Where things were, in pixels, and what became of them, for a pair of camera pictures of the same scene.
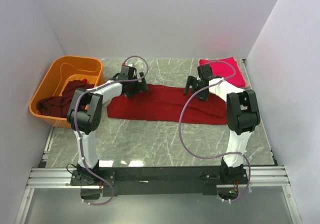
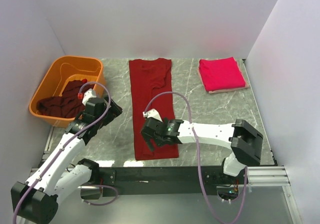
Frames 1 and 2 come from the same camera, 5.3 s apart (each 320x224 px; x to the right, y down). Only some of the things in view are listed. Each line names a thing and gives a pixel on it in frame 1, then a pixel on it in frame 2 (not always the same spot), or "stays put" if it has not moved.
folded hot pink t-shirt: [226, 68] stays put
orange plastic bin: [66, 68] stays put
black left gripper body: [134, 88] -> [113, 112]
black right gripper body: [203, 96] -> [157, 140]
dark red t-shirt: [165, 104] -> [148, 77]
